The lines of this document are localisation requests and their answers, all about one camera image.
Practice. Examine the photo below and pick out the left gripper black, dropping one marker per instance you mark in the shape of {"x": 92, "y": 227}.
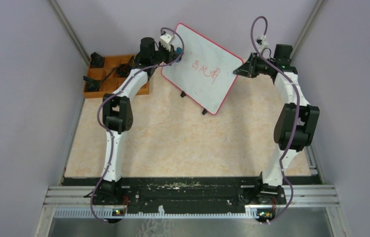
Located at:
{"x": 172, "y": 55}

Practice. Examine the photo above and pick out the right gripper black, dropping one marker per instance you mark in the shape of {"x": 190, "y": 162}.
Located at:
{"x": 248, "y": 68}

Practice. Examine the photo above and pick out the whiteboard with pink frame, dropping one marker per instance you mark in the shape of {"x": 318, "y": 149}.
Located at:
{"x": 205, "y": 72}

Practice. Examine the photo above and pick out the blue whiteboard eraser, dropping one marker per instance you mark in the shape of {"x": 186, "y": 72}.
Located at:
{"x": 179, "y": 51}

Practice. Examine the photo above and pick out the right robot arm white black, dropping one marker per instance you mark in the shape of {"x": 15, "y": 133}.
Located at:
{"x": 295, "y": 127}

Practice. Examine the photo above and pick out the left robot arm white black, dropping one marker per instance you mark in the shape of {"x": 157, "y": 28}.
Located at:
{"x": 116, "y": 117}

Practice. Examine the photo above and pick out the orange wooden compartment tray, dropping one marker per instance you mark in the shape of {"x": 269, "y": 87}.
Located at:
{"x": 112, "y": 75}

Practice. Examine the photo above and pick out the black item tray top-left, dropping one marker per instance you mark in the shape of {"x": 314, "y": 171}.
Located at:
{"x": 96, "y": 60}

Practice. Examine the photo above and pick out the black green item tray left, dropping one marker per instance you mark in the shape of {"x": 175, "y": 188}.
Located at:
{"x": 91, "y": 85}

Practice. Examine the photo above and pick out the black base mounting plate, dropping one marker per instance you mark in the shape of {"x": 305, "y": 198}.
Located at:
{"x": 189, "y": 195}

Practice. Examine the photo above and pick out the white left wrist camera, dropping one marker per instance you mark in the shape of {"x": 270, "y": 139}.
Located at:
{"x": 166, "y": 41}

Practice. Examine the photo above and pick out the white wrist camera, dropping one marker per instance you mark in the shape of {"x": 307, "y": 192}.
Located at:
{"x": 166, "y": 41}
{"x": 261, "y": 41}

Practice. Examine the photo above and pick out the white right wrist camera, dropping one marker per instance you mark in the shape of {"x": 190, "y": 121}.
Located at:
{"x": 261, "y": 41}

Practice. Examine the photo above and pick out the aluminium frame rail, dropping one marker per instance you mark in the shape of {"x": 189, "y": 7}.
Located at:
{"x": 75, "y": 202}

